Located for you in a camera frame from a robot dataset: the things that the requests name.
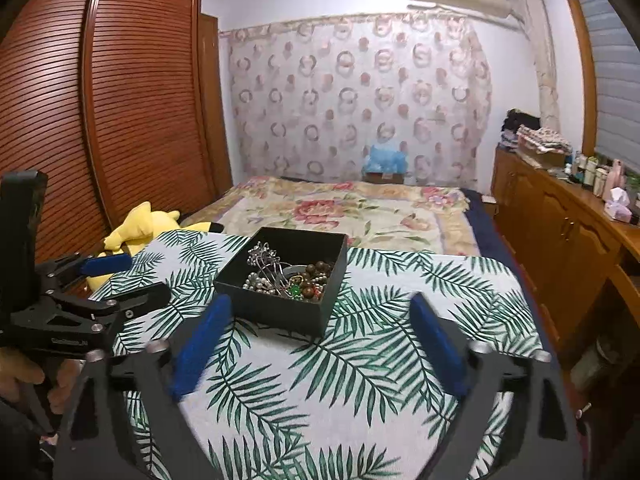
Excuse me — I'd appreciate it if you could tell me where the black jewelry box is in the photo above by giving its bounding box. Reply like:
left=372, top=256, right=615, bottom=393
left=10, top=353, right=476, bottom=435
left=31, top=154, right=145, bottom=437
left=215, top=228, right=347, bottom=338

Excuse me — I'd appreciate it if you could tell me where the person's left hand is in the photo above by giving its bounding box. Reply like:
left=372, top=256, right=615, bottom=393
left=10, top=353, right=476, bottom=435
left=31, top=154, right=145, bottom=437
left=0, top=348, right=84, bottom=415

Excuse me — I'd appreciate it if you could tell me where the yellow plush toy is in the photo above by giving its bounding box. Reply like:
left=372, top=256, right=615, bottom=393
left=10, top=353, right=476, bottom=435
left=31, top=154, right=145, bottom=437
left=96, top=202, right=224, bottom=266

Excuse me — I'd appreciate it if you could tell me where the brown louvered wardrobe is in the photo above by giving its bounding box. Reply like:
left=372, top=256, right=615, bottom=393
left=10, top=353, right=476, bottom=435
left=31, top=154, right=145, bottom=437
left=1, top=0, right=232, bottom=261

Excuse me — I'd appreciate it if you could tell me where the wooden side cabinet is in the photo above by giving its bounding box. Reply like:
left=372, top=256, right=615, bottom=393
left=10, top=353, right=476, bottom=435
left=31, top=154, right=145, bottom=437
left=491, top=148, right=639, bottom=367

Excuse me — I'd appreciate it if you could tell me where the palm leaf print cloth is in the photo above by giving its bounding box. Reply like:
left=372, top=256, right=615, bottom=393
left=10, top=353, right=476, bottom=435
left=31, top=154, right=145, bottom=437
left=89, top=228, right=547, bottom=480

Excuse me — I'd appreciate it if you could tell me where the pink tissue box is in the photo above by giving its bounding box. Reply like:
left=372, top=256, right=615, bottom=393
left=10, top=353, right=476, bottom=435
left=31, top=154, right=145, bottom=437
left=604, top=188, right=632, bottom=223

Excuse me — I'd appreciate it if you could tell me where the toiletry bottles group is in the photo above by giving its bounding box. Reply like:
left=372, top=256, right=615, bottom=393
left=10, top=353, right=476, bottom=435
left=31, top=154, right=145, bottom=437
left=564, top=152, right=626, bottom=202

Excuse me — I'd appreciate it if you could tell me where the blue plush toy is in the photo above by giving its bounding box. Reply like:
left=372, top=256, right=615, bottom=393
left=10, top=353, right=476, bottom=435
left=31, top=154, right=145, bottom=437
left=362, top=146, right=408, bottom=174

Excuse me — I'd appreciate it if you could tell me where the folded clothes pile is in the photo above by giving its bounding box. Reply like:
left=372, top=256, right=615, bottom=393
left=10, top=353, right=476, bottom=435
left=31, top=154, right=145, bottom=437
left=498, top=108, right=572, bottom=155

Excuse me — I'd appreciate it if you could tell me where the window blind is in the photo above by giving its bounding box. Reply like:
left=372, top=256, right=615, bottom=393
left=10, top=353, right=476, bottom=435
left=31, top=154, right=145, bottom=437
left=567, top=0, right=639, bottom=172

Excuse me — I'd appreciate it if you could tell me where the white pearl necklace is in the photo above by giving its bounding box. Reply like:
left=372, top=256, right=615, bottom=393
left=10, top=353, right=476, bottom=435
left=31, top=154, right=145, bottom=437
left=242, top=271, right=281, bottom=297

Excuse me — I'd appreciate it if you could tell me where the silver flower chain necklace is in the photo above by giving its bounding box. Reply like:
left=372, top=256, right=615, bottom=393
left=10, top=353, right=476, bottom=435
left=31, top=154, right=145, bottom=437
left=246, top=242, right=292, bottom=283

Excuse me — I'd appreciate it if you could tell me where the brown wooden bead bracelet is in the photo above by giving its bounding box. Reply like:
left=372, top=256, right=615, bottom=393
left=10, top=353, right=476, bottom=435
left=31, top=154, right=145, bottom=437
left=290, top=259, right=334, bottom=304

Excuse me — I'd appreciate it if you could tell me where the circle pattern wall curtain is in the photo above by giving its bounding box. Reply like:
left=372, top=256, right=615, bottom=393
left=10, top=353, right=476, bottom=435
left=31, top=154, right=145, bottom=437
left=226, top=12, right=492, bottom=188

